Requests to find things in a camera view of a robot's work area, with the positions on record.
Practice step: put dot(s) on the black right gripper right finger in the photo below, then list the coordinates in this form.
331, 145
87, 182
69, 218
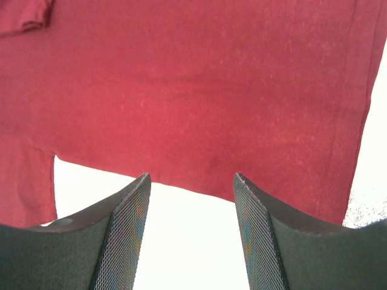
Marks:
285, 248

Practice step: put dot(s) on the dark red t-shirt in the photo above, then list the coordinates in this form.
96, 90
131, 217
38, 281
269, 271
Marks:
191, 92

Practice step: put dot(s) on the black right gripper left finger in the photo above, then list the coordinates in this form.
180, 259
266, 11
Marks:
95, 248

